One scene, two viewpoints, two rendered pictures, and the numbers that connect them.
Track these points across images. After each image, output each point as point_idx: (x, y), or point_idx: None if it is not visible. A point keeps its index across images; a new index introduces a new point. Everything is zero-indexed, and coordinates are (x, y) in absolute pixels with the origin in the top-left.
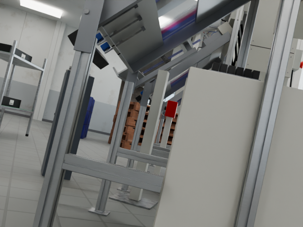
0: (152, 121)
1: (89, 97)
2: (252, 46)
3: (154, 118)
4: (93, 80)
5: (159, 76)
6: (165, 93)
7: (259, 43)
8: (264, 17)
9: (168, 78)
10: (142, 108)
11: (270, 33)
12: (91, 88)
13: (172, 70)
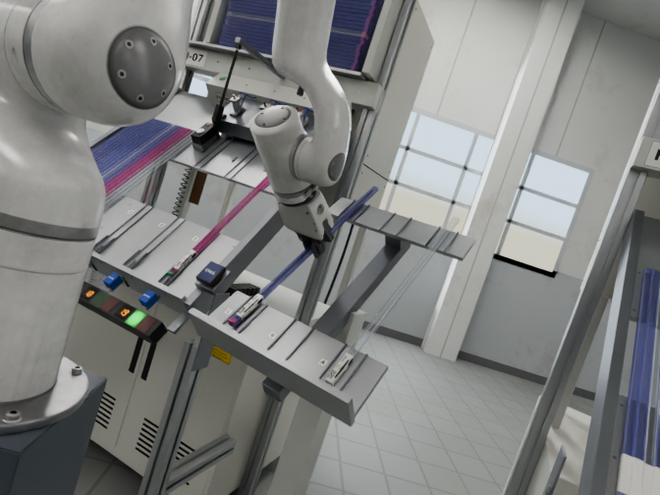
0: (314, 454)
1: (77, 479)
2: (363, 166)
3: (319, 444)
4: (102, 393)
5: (352, 332)
6: None
7: (370, 160)
8: (388, 108)
9: (248, 258)
10: (194, 375)
11: (383, 141)
12: (91, 432)
13: (259, 234)
